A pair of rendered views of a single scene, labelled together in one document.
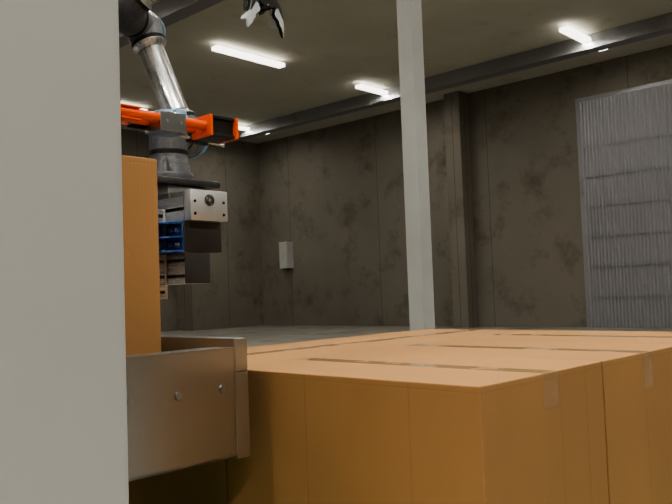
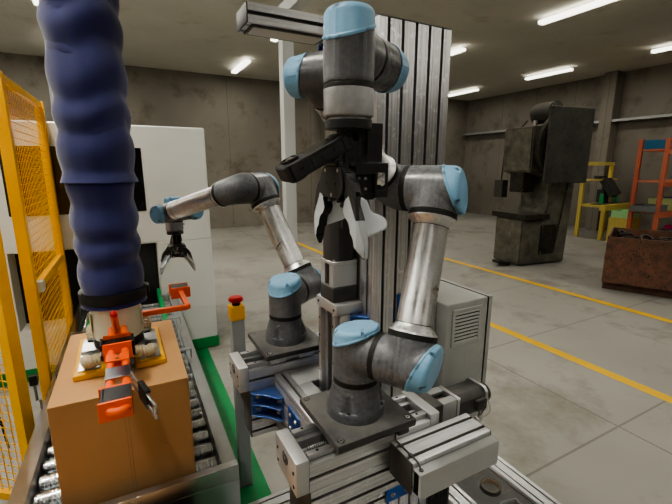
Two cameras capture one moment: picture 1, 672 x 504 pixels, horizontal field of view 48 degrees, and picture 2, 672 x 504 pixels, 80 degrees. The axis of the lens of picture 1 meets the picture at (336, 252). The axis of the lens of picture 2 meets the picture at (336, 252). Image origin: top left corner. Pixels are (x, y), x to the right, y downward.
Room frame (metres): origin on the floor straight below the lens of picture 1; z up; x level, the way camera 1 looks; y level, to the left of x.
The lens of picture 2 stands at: (2.58, -0.39, 1.65)
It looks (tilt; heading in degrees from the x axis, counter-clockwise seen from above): 12 degrees down; 109
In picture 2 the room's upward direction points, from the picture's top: straight up
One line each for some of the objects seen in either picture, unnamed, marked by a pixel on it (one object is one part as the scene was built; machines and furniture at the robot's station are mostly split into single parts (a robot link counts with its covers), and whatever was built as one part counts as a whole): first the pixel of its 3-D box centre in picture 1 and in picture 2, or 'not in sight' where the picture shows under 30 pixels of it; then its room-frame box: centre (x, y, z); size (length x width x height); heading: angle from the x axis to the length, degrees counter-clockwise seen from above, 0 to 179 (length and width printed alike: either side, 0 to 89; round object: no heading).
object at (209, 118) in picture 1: (215, 129); (115, 401); (1.76, 0.28, 1.08); 0.08 x 0.07 x 0.05; 137
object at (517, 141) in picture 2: not in sight; (532, 184); (3.49, 7.26, 1.36); 1.43 x 1.22 x 2.72; 46
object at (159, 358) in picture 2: not in sight; (147, 341); (1.39, 0.76, 0.97); 0.34 x 0.10 x 0.05; 137
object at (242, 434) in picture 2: not in sight; (241, 398); (1.52, 1.19, 0.50); 0.07 x 0.07 x 1.00; 46
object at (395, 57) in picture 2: not in sight; (369, 66); (2.39, 0.31, 1.82); 0.11 x 0.11 x 0.08; 77
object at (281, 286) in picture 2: not in sight; (286, 293); (1.95, 0.85, 1.20); 0.13 x 0.12 x 0.14; 82
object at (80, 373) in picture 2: not in sight; (91, 352); (1.26, 0.62, 0.97); 0.34 x 0.10 x 0.05; 137
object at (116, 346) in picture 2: not in sight; (117, 346); (1.51, 0.52, 1.08); 0.10 x 0.08 x 0.06; 47
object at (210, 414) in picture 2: not in sight; (189, 356); (0.97, 1.47, 0.50); 2.31 x 0.05 x 0.19; 136
